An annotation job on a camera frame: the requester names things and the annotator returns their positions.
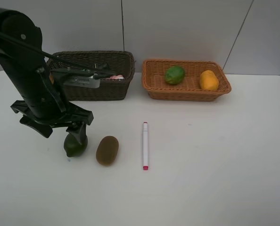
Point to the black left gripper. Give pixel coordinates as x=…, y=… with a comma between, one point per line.
x=75, y=118

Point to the dark green lime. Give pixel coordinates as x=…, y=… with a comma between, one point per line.
x=73, y=148

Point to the brown kiwi fruit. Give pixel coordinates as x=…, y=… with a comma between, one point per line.
x=107, y=151

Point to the pink white-capped bottle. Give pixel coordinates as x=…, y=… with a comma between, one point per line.
x=116, y=77

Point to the white pink-capped marker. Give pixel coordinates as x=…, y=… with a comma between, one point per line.
x=145, y=146

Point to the yellow mango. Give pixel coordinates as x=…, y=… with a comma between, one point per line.
x=208, y=81

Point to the dark green pump bottle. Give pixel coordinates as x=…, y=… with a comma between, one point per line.
x=102, y=66

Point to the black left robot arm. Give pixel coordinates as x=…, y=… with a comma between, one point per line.
x=44, y=105

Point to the dark brown wicker basket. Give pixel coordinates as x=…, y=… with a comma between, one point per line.
x=121, y=62

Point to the orange wicker basket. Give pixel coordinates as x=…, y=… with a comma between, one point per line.
x=153, y=80

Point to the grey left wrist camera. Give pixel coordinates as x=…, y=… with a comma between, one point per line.
x=75, y=77

